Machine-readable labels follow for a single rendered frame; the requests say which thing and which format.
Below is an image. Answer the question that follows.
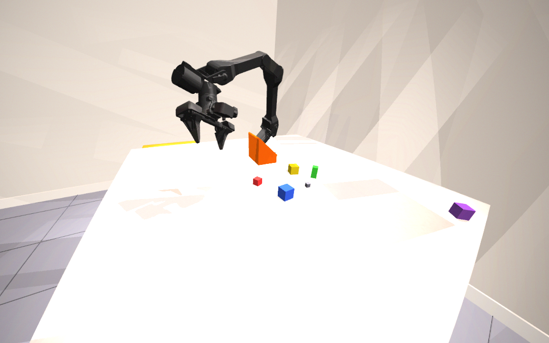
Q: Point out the blue block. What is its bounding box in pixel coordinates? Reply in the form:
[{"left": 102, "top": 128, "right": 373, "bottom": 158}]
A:
[{"left": 277, "top": 184, "right": 295, "bottom": 201}]

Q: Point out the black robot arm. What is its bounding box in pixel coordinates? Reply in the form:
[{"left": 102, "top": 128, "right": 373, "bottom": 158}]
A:
[{"left": 171, "top": 51, "right": 284, "bottom": 143}]

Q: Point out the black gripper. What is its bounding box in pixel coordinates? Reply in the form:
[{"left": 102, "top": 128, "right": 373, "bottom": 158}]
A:
[{"left": 176, "top": 95, "right": 235, "bottom": 150}]

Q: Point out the purple cube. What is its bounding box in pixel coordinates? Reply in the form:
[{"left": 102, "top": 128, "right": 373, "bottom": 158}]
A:
[{"left": 449, "top": 202, "right": 476, "bottom": 221}]

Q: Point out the yellow block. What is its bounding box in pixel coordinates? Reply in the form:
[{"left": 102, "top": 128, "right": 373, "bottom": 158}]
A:
[{"left": 288, "top": 163, "right": 299, "bottom": 175}]

